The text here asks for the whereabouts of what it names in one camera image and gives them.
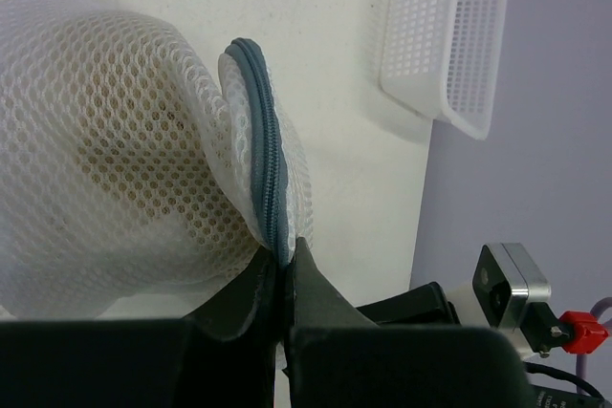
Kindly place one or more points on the white mesh laundry bag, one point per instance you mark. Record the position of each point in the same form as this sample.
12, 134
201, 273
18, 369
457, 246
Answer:
127, 168

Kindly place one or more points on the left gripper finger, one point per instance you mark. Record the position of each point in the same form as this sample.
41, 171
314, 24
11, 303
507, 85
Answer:
219, 355

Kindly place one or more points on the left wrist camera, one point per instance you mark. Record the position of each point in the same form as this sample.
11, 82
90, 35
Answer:
506, 281

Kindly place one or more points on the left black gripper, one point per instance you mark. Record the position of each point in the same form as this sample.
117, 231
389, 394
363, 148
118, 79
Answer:
337, 357

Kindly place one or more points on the white plastic basket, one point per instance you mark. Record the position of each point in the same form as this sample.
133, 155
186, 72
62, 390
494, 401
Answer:
440, 58

